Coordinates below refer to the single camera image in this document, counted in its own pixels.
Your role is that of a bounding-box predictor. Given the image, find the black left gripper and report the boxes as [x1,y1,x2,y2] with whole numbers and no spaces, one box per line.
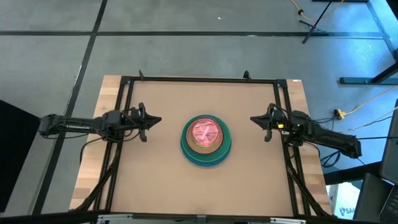
[128,102,163,142]

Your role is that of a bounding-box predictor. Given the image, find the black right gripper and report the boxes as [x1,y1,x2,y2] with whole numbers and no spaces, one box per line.
[249,103,285,142]

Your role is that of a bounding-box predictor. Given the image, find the large teal plastic plate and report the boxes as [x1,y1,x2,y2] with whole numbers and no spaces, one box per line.
[180,114,233,161]

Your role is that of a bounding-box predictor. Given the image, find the small red translucent plate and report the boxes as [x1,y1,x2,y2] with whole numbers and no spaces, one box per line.
[192,117,224,146]

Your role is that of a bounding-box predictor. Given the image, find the orange plastic plate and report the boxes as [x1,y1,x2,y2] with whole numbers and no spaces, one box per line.
[185,119,225,156]

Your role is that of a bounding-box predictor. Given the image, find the brown table mat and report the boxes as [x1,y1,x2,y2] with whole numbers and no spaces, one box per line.
[111,80,295,217]

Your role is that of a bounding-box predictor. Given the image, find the black desk foot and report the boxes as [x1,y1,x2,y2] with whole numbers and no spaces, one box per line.
[323,161,382,186]

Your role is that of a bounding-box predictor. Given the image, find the black tripod stand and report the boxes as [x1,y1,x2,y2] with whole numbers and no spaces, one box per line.
[298,0,343,45]

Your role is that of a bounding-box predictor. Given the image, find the white cardboard box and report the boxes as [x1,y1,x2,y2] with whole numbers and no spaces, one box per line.
[326,182,357,220]

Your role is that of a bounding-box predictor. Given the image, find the dark laptop computer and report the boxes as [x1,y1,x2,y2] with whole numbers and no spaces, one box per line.
[353,99,398,224]

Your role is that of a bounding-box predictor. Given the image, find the black metal bar silver brackets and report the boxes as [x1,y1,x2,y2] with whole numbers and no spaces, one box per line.
[0,210,377,224]

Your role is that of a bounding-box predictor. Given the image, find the black metal table frame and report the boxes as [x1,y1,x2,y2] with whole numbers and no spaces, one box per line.
[73,70,332,218]

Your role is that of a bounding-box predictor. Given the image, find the pale yellow extension cable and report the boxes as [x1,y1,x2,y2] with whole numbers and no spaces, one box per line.
[343,85,398,116]

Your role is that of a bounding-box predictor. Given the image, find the yellow floor cable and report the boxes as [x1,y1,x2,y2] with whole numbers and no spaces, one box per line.
[289,0,318,23]

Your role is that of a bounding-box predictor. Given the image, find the black desk frame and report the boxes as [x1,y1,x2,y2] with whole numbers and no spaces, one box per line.
[312,0,398,86]

